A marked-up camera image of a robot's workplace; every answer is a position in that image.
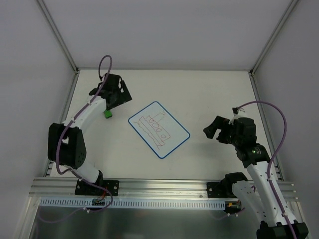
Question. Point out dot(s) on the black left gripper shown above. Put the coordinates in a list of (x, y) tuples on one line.
[(119, 98)]

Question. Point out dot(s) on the aluminium corner frame post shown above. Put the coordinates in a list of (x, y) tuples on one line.
[(281, 23), (56, 33)]

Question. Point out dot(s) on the white slotted cable duct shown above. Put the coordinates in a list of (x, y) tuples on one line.
[(133, 203)]

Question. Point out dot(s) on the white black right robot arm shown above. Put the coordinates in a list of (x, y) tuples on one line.
[(264, 199)]

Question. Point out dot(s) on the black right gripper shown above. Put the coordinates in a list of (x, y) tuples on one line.
[(223, 134)]

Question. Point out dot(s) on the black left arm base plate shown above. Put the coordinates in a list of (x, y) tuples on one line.
[(84, 189)]

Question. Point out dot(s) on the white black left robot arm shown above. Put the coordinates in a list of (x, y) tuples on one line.
[(66, 144)]

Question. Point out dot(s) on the aluminium corner frame post right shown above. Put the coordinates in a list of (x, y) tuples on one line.
[(281, 23)]

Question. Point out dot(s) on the green whiteboard eraser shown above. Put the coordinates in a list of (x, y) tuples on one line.
[(107, 114)]

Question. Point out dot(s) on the blue-framed small whiteboard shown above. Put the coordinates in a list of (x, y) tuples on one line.
[(159, 129)]

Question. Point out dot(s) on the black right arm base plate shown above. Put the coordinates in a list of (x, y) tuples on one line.
[(219, 190)]

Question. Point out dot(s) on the aluminium corner frame post left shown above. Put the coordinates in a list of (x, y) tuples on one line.
[(56, 33)]

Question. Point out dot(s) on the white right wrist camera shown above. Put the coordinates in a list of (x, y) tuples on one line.
[(238, 113)]

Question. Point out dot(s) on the aluminium front rail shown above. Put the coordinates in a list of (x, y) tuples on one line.
[(128, 188)]

